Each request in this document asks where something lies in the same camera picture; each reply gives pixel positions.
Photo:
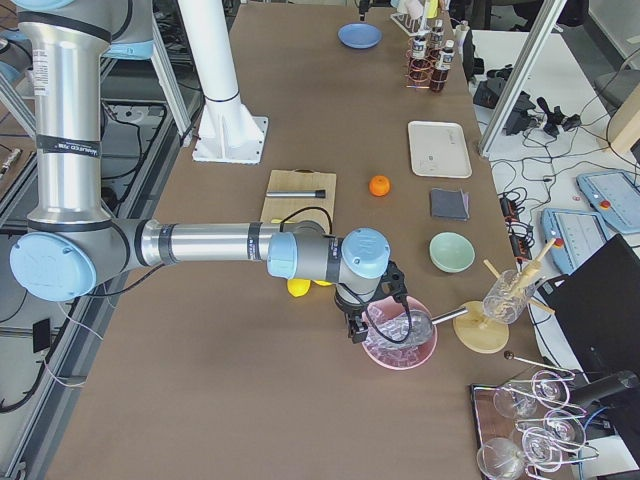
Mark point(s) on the wine glass rack tray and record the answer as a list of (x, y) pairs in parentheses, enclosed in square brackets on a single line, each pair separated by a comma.
[(529, 428)]

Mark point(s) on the black laptop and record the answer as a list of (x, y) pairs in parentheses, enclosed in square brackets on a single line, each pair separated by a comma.
[(597, 308)]

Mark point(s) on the grey folded cloth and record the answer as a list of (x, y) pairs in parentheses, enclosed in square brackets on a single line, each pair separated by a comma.
[(449, 204)]

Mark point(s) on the orange fruit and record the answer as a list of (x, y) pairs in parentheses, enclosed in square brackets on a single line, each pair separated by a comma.
[(379, 185)]

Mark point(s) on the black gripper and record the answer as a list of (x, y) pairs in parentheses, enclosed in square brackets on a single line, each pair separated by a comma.
[(348, 311), (363, 7)]

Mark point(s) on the green bowl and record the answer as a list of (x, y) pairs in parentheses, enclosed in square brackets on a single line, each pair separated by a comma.
[(451, 252)]

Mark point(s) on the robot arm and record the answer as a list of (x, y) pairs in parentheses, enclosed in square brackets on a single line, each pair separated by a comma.
[(73, 243)]

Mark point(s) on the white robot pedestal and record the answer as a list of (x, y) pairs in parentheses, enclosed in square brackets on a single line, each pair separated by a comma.
[(228, 132)]

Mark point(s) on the grey metal rod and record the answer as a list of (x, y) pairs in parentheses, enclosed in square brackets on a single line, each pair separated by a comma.
[(315, 193)]

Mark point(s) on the wooden cutting board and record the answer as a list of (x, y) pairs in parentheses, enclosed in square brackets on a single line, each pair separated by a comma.
[(277, 208)]

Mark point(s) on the blue plate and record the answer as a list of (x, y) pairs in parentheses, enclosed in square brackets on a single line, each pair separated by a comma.
[(359, 35)]

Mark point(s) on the blue teach pendant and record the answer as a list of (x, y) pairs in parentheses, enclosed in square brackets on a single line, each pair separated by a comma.
[(615, 196), (578, 235)]

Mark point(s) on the copper wire bottle rack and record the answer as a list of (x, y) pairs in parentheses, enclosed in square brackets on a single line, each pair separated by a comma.
[(432, 62)]

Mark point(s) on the aluminium frame post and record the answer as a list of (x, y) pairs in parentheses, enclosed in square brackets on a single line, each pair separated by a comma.
[(533, 45)]

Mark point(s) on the clear glass cup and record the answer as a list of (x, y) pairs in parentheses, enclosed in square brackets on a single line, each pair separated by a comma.
[(504, 303)]

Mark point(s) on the cream rabbit tray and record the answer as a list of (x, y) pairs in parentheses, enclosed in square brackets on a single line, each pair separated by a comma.
[(438, 149)]

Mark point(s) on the metal ice scoop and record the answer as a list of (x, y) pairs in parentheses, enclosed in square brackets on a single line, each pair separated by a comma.
[(421, 327)]

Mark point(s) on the dark tea bottle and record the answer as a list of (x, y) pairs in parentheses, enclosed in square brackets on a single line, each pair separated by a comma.
[(436, 39), (442, 67), (418, 64)]

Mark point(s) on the pink bowl of ice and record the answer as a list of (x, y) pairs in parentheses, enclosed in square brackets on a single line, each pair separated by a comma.
[(382, 318)]

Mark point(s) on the wooden cup stand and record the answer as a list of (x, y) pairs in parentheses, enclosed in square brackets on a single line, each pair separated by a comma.
[(483, 335)]

